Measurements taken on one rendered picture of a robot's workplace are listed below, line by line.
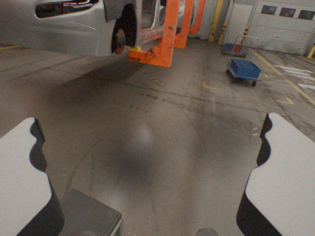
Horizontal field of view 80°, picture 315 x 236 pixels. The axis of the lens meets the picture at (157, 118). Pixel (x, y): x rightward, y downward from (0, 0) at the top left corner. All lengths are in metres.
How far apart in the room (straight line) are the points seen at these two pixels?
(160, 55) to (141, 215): 2.25
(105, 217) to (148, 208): 0.51
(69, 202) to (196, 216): 0.90
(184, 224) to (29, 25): 2.18
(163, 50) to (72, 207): 2.42
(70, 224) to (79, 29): 1.69
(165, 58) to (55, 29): 1.54
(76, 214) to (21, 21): 1.81
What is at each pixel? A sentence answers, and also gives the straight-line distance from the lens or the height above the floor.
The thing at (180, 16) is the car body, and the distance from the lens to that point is 8.06.
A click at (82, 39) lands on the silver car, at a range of 2.18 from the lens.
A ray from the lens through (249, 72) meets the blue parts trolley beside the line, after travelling 4.77.
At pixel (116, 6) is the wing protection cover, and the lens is 2.34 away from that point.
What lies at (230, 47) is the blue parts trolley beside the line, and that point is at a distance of 8.45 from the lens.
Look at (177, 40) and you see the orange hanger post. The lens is 4.92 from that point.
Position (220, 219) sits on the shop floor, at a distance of 1.66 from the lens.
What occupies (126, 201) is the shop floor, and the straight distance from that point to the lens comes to 1.59.
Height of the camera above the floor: 1.29
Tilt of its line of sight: 30 degrees down
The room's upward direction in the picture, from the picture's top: 8 degrees clockwise
